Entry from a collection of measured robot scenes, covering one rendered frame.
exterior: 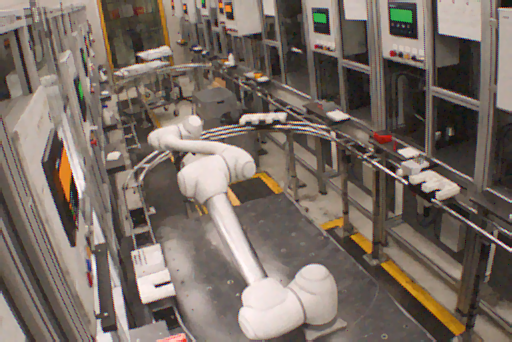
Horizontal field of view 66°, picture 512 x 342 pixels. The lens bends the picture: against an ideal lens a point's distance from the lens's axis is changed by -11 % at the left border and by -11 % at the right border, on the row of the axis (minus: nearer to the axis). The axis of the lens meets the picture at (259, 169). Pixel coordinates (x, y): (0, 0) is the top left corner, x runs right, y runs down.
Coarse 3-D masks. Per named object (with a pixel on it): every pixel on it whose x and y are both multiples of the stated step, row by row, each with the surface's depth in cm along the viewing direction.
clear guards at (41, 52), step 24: (48, 24) 141; (48, 48) 130; (48, 72) 121; (48, 96) 112; (72, 120) 159; (72, 144) 143; (72, 168) 129; (96, 288) 110; (96, 312) 98; (120, 336) 124
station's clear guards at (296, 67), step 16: (272, 0) 401; (288, 0) 370; (272, 16) 413; (288, 16) 380; (256, 32) 491; (272, 32) 425; (288, 32) 389; (304, 32) 360; (256, 48) 481; (272, 48) 505; (288, 48) 400; (304, 48) 368; (256, 64) 495; (288, 64) 410; (304, 64) 377; (288, 80) 420; (304, 80) 386
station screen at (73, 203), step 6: (60, 144) 95; (60, 150) 93; (60, 156) 91; (60, 162) 89; (60, 168) 87; (72, 174) 103; (72, 180) 100; (72, 186) 98; (72, 192) 96; (78, 192) 106; (66, 198) 85; (72, 198) 93; (78, 198) 103; (72, 204) 91; (78, 204) 100; (72, 210) 89; (78, 210) 97; (78, 216) 95; (78, 222) 92
